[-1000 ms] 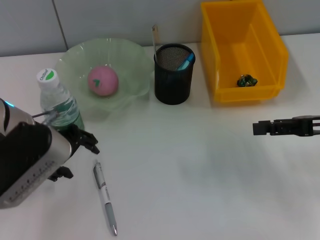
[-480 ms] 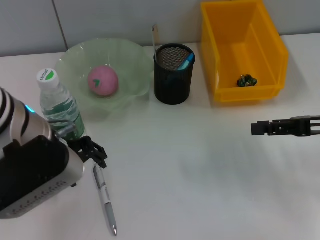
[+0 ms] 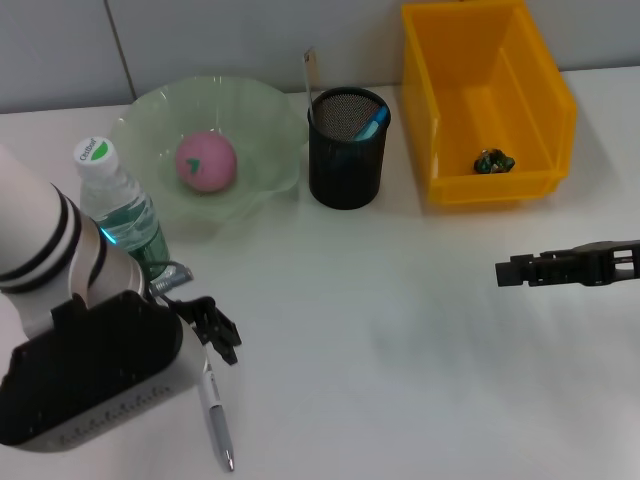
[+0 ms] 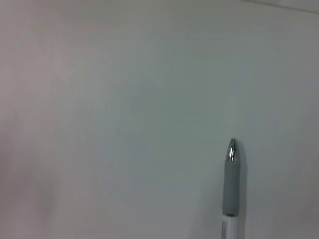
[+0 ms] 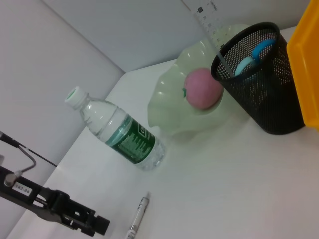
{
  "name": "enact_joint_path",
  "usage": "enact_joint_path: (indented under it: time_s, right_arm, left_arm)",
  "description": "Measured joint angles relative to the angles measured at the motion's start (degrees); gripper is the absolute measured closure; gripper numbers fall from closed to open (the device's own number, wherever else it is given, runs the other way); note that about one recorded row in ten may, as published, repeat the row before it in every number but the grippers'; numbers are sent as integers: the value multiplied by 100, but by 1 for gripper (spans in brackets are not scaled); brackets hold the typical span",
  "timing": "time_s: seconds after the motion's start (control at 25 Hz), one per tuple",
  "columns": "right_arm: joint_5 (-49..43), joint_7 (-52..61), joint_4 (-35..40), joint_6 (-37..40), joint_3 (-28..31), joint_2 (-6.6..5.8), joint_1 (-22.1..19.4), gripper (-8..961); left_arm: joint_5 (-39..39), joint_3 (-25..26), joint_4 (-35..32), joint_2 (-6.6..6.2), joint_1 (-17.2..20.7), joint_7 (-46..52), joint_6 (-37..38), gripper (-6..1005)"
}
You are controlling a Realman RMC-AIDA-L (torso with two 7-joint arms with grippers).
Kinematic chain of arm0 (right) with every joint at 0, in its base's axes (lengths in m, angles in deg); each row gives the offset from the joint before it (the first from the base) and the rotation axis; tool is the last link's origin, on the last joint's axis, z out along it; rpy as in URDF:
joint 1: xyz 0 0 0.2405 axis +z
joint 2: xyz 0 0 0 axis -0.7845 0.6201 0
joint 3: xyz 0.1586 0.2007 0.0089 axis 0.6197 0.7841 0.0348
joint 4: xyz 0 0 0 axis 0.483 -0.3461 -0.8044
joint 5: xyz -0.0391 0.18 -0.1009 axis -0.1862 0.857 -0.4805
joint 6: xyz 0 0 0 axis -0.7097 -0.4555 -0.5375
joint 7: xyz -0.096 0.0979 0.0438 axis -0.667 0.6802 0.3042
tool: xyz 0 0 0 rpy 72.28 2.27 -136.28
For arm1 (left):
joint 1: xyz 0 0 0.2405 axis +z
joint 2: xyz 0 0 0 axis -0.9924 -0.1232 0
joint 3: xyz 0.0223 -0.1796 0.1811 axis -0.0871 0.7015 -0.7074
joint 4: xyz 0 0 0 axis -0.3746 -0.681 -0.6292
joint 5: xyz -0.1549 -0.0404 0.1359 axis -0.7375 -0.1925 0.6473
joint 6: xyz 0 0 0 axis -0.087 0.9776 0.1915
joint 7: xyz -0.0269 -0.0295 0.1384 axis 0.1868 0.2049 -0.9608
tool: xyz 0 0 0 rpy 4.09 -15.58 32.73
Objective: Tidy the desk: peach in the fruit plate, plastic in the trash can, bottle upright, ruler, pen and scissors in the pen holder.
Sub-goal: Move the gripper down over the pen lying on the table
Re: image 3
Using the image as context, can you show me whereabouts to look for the green plastic wrapper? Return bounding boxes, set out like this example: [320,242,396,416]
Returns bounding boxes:
[473,147,515,174]

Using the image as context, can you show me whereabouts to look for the pink peach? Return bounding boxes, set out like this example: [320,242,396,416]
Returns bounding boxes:
[174,130,239,196]

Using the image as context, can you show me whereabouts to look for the clear green-label water bottle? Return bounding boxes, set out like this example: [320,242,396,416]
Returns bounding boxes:
[73,135,172,282]

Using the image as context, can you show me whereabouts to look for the grey white pen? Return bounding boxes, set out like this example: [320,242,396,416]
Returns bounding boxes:
[197,343,236,472]

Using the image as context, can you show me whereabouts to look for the translucent green fruit plate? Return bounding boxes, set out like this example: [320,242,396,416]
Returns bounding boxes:
[109,74,310,246]

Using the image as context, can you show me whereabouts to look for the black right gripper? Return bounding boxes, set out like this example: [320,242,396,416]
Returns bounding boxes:
[494,239,640,288]

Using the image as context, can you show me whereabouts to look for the yellow plastic bin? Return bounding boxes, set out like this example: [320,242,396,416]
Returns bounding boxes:
[400,0,579,205]

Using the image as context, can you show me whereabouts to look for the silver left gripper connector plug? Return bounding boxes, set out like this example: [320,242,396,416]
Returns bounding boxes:
[148,264,194,297]

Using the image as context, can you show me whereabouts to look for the blue scissors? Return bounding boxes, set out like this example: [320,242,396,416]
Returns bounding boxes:
[329,102,392,171]

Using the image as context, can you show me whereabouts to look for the black mesh pen holder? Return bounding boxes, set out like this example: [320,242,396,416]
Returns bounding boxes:
[307,87,392,211]

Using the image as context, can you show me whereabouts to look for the left arm grey cable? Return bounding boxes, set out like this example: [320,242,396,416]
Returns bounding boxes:
[127,257,202,329]

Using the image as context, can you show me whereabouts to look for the clear plastic ruler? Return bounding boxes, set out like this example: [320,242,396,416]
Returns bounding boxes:
[300,46,319,122]

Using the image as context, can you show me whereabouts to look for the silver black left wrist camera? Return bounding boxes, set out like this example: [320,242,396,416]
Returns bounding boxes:
[0,288,207,454]

